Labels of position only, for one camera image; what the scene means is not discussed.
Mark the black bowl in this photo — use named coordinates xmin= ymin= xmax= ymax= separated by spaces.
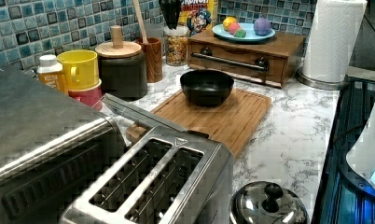
xmin=180 ymin=69 xmax=234 ymax=106

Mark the bamboo cutting board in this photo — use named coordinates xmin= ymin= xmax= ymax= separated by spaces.
xmin=125 ymin=88 xmax=272 ymax=160

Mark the glass cereal jar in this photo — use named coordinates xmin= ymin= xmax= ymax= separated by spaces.
xmin=164 ymin=26 xmax=188 ymax=66

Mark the wooden utensil cup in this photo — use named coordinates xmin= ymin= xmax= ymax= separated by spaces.
xmin=136 ymin=37 xmax=162 ymax=83

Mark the dark canister wooden lid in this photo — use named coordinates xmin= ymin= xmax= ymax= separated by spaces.
xmin=95 ymin=25 xmax=147 ymax=100

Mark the light blue plate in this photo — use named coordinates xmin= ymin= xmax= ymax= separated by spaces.
xmin=212 ymin=23 xmax=275 ymax=43

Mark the green toy fruit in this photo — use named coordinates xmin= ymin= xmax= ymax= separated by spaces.
xmin=234 ymin=28 xmax=246 ymax=38

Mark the pink toy fruit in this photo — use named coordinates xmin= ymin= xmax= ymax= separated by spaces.
xmin=229 ymin=22 xmax=240 ymax=35

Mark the Cap'n Crunch cereal box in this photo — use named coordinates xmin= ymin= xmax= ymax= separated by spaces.
xmin=178 ymin=0 xmax=217 ymax=36

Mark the wooden drawer box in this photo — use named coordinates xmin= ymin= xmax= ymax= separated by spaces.
xmin=187 ymin=31 xmax=305 ymax=89

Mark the pink mug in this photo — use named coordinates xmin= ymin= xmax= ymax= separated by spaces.
xmin=68 ymin=79 xmax=103 ymax=110

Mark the yellow toy fruit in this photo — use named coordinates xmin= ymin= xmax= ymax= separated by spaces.
xmin=222 ymin=17 xmax=237 ymax=31

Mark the black utensils bundle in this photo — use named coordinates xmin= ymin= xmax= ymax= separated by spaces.
xmin=159 ymin=0 xmax=182 ymax=30

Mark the purple toy fruit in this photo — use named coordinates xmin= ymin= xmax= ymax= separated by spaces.
xmin=254 ymin=18 xmax=271 ymax=35

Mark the steel pot lid black knob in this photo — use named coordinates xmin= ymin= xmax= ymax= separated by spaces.
xmin=229 ymin=181 xmax=310 ymax=224

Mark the yellow mug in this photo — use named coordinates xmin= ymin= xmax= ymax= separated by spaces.
xmin=57 ymin=49 xmax=99 ymax=91

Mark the steel paper towel holder base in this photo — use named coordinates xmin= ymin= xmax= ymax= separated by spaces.
xmin=295 ymin=67 xmax=350 ymax=91

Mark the orange bottle white cap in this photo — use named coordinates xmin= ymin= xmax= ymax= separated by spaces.
xmin=37 ymin=54 xmax=68 ymax=94

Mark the stainless steel toaster oven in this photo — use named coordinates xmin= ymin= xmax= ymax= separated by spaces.
xmin=0 ymin=65 xmax=132 ymax=224

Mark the white paper towel roll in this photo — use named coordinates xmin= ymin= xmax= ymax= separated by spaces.
xmin=302 ymin=0 xmax=367 ymax=83

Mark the wooden spoon handle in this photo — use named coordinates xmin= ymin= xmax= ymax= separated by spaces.
xmin=132 ymin=0 xmax=148 ymax=44

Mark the black cable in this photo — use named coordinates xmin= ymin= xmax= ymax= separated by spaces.
xmin=332 ymin=124 xmax=366 ymax=145

